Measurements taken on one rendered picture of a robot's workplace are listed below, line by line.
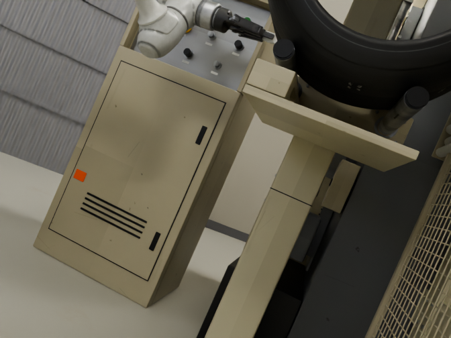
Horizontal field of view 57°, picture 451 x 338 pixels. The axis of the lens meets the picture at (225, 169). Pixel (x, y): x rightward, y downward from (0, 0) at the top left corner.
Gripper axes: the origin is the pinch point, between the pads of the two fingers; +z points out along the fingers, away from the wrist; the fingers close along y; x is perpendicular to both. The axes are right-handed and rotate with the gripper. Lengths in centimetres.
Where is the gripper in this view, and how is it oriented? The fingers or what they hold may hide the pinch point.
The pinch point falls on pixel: (274, 39)
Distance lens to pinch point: 138.5
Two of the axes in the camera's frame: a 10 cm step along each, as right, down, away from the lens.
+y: 2.2, 0.8, 9.7
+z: 8.9, 4.0, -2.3
